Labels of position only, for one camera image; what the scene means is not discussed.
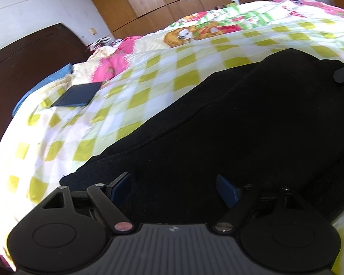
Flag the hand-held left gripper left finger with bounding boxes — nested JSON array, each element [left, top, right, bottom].
[[42, 172, 134, 233]]

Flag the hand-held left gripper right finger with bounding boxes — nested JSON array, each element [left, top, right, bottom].
[[216, 175, 301, 232]]

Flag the black pants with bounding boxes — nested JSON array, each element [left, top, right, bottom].
[[59, 48, 344, 227]]

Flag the yellow checked blanket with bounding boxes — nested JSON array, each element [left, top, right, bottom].
[[0, 17, 344, 275]]

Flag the dark blue folded cloth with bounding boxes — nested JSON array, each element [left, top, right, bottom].
[[50, 82, 104, 108]]

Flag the blue pillow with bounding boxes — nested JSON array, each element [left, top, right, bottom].
[[12, 64, 73, 116]]

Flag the cartoon printed quilt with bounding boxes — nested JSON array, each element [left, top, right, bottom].
[[87, 0, 344, 82]]

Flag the bedside clutter pile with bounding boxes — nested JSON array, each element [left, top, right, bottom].
[[90, 36, 121, 50]]

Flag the dark wooden headboard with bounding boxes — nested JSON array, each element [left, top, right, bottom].
[[0, 22, 91, 161]]

